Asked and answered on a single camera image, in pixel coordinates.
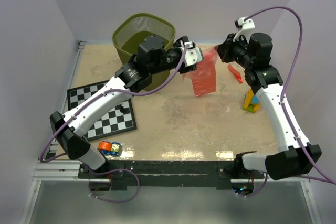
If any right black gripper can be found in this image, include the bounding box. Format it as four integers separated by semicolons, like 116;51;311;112
216;33;254;69

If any red plastic trash bag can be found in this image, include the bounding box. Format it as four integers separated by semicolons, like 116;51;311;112
182;46;219;97

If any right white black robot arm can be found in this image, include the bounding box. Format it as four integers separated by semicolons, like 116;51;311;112
217;33;322;180

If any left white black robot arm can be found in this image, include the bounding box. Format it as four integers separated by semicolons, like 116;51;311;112
50;36;203;178

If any olive green mesh trash bin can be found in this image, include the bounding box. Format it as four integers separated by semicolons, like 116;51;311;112
112;13;182;95

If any small red plastic bag piece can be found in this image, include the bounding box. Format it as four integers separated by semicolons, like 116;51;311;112
227;64;243;84

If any colourful toy block stack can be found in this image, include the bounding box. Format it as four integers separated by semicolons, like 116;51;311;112
243;89;261;113

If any black chess piece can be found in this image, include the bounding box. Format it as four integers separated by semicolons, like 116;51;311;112
119;105;125;113

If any black white chessboard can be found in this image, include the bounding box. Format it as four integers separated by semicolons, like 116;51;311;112
67;81;137;141

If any orange blue toy car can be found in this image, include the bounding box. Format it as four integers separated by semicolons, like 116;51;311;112
98;141;122;156

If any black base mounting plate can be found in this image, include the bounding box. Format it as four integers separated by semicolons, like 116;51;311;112
78;160;264;190

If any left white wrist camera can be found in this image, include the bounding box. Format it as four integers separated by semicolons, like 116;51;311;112
182;41;204;67

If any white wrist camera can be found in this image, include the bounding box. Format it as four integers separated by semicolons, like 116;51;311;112
182;41;204;67
233;17;255;42

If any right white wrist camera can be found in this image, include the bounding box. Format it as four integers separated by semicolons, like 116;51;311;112
233;17;255;42

